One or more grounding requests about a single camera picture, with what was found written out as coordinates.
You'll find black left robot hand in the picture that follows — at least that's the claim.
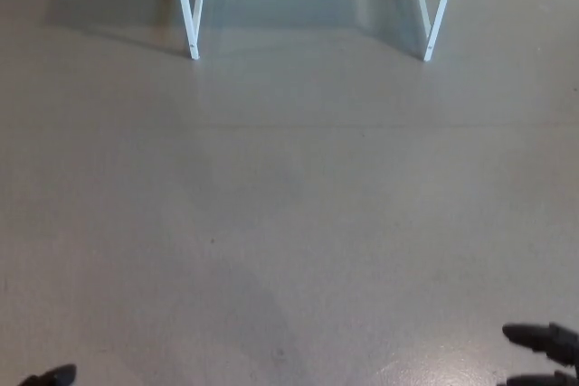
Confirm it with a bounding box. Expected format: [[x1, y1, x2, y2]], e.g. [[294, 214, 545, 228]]
[[20, 363, 78, 386]]

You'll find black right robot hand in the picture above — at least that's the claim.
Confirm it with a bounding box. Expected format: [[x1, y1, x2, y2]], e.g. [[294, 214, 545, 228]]
[[501, 322, 579, 386]]

